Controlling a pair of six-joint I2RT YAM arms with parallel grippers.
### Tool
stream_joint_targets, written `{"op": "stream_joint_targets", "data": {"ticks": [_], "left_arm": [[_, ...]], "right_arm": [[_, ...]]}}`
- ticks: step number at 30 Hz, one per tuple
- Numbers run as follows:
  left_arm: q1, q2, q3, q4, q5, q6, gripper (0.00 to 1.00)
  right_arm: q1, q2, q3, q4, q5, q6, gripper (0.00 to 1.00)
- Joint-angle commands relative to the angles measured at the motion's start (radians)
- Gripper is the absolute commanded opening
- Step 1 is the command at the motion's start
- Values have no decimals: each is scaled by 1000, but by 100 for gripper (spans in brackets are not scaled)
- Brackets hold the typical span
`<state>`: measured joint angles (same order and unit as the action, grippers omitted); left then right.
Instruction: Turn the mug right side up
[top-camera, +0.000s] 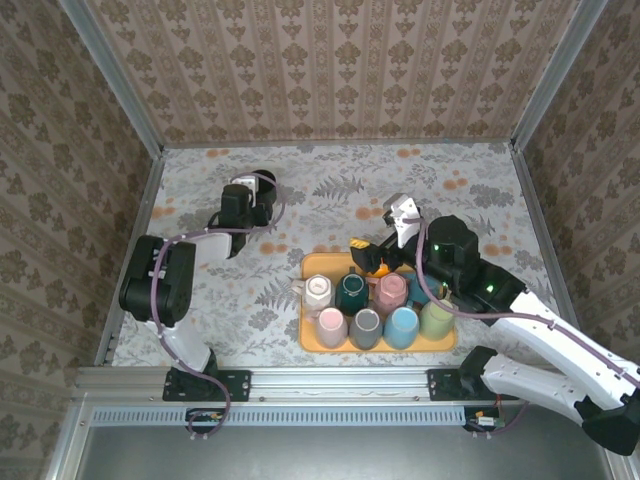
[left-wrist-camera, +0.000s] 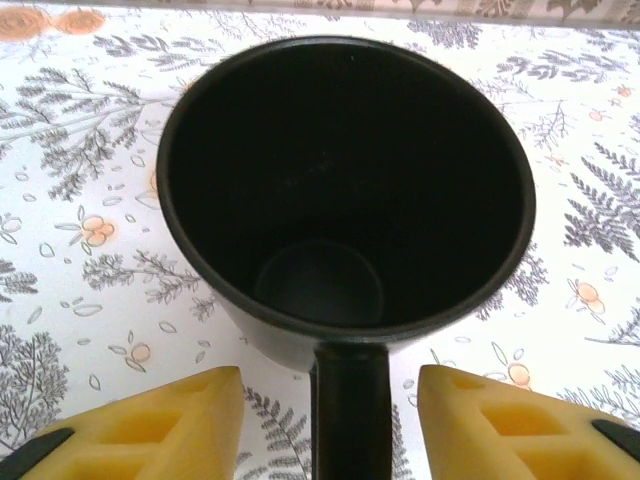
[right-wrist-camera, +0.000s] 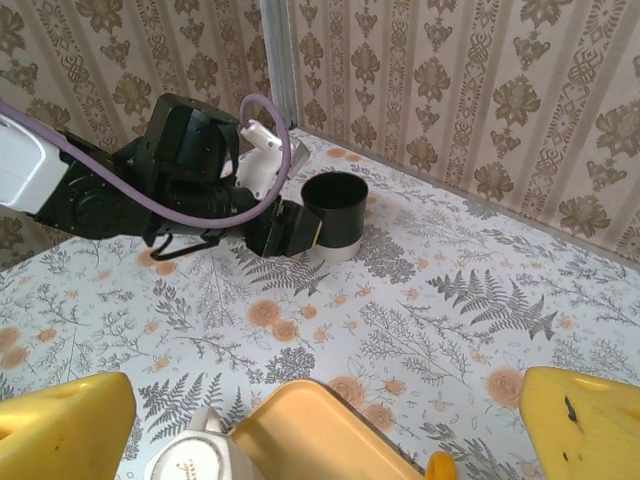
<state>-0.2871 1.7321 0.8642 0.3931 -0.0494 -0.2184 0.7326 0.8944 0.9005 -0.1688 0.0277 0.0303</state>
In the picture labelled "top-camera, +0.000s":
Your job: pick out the aluminium table edge rail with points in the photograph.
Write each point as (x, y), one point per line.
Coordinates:
(340, 382)

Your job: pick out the white faceted mug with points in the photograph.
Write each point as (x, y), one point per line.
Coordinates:
(319, 292)

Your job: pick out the small circuit board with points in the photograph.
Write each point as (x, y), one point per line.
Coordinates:
(482, 420)
(205, 417)

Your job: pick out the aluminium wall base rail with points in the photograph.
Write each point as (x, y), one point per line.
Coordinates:
(350, 143)

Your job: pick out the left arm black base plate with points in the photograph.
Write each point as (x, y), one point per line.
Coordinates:
(240, 385)

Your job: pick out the grey metal panel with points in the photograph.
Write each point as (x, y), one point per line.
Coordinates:
(325, 455)

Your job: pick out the blue mug white interior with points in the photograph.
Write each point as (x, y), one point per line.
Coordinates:
(410, 285)

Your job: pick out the light green mug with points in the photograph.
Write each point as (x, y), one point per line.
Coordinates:
(436, 320)

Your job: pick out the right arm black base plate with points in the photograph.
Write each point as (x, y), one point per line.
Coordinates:
(440, 385)

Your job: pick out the grey mug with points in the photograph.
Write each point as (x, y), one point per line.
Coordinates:
(365, 327)

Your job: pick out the black mug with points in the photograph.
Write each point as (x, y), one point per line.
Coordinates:
(266, 185)

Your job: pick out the aluminium corner post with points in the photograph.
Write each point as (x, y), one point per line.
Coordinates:
(115, 80)
(560, 75)

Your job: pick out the dark green faceted mug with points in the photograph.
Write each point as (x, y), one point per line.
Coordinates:
(352, 295)

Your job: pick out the aluminium side rail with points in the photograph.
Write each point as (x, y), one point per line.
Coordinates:
(131, 260)
(537, 225)

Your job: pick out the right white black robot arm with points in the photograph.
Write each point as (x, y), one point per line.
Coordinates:
(550, 345)

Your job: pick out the light pink smooth mug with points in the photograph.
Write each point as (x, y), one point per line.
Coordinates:
(331, 327)

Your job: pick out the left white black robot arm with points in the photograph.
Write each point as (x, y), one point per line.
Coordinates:
(155, 280)

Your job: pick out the floral tablecloth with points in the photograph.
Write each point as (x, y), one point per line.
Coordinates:
(325, 200)

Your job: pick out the pink faceted mug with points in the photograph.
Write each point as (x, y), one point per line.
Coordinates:
(392, 295)

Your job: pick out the orange-yellow mug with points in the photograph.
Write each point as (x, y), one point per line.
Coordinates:
(382, 271)

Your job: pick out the orange plastic tray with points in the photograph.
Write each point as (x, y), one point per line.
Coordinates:
(307, 341)

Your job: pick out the light blue mug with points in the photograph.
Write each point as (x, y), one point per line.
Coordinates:
(401, 327)

